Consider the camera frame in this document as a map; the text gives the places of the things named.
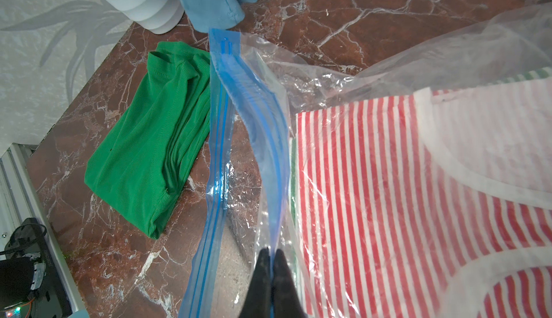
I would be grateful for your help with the green white striped garment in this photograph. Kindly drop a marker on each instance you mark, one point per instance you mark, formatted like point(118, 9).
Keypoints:
point(541, 73)

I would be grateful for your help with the red white striped top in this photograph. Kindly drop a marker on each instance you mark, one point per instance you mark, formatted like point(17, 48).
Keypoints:
point(435, 204)

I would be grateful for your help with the green tank top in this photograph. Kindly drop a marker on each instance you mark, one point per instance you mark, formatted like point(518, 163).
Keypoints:
point(142, 165)

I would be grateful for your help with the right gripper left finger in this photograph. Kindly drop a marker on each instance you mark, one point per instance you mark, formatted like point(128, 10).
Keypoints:
point(258, 300)

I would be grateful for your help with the clear vacuum bag blue zip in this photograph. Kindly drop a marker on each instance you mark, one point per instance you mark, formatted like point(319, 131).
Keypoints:
point(259, 88)

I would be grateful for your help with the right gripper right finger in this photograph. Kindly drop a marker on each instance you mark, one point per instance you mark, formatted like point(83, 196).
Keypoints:
point(286, 303)

